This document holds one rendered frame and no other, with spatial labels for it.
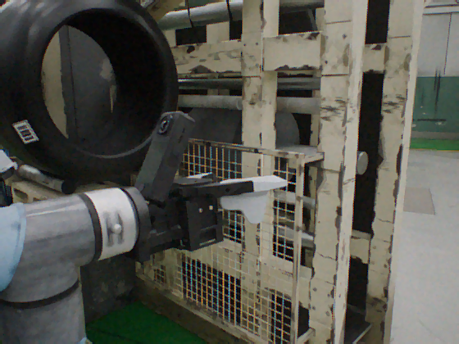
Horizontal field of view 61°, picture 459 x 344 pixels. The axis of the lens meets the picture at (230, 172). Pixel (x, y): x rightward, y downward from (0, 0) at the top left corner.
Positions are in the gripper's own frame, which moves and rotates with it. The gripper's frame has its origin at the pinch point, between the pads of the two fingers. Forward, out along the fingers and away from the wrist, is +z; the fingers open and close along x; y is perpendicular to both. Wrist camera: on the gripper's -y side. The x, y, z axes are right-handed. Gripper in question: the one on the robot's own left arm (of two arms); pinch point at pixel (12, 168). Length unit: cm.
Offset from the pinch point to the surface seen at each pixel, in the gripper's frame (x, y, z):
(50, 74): 9, 20, 58
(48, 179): 8.6, -9.9, 24.1
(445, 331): -109, -157, 73
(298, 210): -60, -43, 21
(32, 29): -11.9, 28.8, 17.5
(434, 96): -418, -272, 824
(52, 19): -16.0, 29.8, 21.5
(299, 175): -64, -33, 22
